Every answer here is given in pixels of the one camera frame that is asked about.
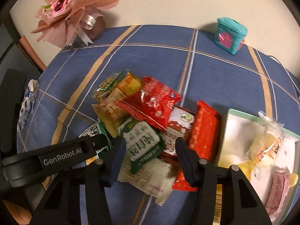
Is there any yellow cake snack packet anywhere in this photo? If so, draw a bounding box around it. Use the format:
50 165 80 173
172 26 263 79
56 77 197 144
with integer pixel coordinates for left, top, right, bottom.
213 184 222 225

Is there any white beige snack packet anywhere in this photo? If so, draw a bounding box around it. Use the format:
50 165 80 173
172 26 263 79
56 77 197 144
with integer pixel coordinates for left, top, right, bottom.
117 156 178 206

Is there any green white snack packet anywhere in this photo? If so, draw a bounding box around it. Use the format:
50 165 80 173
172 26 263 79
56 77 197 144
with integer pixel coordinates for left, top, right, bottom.
117 117 166 174

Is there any red crinkled snack packet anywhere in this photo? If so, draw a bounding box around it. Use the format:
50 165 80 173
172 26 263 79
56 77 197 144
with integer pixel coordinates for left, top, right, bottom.
117 77 181 132

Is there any pink snack packet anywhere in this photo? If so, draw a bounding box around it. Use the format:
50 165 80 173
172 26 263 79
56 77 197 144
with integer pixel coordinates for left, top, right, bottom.
265 170 289 221

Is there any white tray green rim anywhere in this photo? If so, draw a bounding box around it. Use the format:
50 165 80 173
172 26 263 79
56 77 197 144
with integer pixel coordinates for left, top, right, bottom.
216 109 299 224

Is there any clear wrapped round pastry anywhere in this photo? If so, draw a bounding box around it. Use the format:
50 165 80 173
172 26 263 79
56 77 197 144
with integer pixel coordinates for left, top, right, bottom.
238 111 284 180

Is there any green white barcode packet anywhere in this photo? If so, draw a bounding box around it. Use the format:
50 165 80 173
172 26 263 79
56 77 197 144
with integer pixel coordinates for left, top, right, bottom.
79 121 114 165

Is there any orange red wafer packet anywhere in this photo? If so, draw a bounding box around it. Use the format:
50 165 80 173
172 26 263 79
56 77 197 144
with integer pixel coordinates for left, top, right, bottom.
172 100 222 192

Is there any red white snack packet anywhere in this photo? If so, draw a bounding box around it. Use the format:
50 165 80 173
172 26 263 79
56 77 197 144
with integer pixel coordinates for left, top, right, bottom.
160 107 195 157

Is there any tan biscuit snack packet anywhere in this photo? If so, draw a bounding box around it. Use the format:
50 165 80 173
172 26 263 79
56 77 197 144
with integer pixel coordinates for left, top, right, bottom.
92 71 141 138

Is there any green clear nut packet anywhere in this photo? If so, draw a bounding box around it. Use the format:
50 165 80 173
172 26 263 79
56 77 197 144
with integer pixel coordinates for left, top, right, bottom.
92 70 131 103

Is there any pink flower bouquet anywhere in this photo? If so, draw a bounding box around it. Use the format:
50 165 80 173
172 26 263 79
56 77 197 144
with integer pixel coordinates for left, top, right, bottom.
31 0 119 49

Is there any teal pink toy house box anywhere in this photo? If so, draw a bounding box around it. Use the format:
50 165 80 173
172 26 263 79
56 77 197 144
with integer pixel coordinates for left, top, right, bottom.
214 17 248 55

